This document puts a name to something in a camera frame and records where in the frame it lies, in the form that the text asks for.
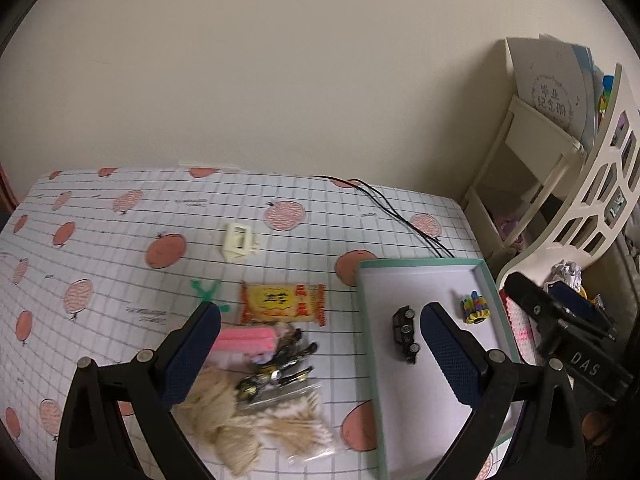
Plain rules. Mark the pink white crocheted mat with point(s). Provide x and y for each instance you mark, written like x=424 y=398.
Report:
x=520 y=330

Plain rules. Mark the teal rimmed white box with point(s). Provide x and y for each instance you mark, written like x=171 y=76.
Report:
x=430 y=280

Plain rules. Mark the crumpled white paper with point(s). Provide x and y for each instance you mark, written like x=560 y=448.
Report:
x=567 y=272

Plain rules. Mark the white album book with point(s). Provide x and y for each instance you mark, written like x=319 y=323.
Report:
x=550 y=90

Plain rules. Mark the white wooden shelf rack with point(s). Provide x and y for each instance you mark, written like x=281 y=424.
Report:
x=565 y=210

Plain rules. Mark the black gold action figure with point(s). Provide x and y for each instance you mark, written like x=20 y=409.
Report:
x=280 y=360

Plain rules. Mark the pink cloth item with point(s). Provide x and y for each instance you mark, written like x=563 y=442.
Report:
x=507 y=225

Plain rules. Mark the green plastic cross piece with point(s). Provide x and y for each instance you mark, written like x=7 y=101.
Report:
x=205 y=292

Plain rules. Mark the black toy car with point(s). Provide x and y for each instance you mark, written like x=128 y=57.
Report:
x=406 y=332

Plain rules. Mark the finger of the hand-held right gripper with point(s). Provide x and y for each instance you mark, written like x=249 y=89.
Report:
x=525 y=292
x=575 y=302

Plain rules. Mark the colourful books stack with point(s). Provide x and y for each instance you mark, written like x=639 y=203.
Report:
x=606 y=95

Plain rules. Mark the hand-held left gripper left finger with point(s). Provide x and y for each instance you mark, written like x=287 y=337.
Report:
x=192 y=355

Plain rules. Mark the pink hair roller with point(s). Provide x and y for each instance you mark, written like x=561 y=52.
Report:
x=245 y=340

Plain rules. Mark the small multicoloured toy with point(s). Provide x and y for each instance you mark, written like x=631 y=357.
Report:
x=475 y=307

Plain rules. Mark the bag of cotton swabs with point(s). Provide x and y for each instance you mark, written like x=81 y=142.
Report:
x=295 y=430

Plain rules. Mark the person's right hand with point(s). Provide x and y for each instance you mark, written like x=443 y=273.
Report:
x=596 y=426

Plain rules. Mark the yellow snack packet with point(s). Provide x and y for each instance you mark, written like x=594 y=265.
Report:
x=280 y=302

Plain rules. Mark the white plastic clip part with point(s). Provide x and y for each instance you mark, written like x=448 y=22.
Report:
x=239 y=241

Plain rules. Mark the beige yarn tassel bundle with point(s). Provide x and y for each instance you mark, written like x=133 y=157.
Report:
x=215 y=405

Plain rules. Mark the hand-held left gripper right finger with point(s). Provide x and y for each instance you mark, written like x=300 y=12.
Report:
x=450 y=355

